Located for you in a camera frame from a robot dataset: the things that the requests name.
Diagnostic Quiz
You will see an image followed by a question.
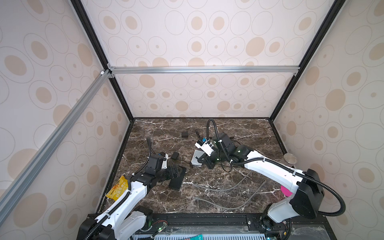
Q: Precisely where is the horizontal aluminium rail back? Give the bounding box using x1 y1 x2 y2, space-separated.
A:
101 66 300 77

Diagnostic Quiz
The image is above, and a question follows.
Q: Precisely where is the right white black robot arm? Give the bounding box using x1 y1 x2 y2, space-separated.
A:
196 119 346 229

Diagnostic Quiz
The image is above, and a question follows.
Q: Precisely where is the white network switch box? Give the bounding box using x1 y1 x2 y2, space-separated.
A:
191 150 205 167

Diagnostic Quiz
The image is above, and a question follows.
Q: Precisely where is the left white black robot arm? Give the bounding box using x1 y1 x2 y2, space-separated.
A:
77 138 187 240

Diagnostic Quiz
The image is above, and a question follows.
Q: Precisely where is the grey ethernet cable lower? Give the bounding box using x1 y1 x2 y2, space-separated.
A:
191 179 268 211

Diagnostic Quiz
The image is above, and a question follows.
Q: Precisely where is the yellow snack bag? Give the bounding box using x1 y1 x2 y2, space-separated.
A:
106 176 129 201

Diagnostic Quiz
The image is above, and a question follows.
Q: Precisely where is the pink funnel cup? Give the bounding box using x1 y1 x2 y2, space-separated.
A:
281 186 293 197

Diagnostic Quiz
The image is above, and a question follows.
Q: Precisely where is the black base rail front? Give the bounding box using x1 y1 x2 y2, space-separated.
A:
86 212 337 240

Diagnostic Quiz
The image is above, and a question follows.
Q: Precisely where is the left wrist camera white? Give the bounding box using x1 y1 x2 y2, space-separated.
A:
159 152 169 169

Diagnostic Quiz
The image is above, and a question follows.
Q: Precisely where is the diagonal aluminium rail left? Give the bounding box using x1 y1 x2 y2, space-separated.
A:
1 69 112 225

